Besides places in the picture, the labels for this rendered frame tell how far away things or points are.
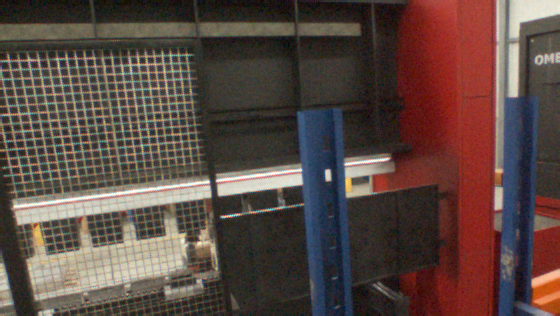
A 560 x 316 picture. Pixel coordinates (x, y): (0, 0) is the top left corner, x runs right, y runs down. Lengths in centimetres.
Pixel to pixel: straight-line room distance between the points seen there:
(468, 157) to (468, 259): 53
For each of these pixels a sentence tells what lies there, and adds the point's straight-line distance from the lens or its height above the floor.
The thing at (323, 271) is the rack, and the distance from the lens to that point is 66.
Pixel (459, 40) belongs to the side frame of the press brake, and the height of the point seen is 201.
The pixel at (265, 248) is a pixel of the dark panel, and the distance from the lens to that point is 187.
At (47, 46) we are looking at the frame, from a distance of 150.
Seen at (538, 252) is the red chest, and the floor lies 87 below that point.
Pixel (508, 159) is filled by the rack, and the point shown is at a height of 165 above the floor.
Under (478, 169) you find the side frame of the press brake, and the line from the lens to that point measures 228.
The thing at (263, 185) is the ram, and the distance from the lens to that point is 230.
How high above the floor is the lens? 175
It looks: 12 degrees down
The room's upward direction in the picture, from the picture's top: 4 degrees counter-clockwise
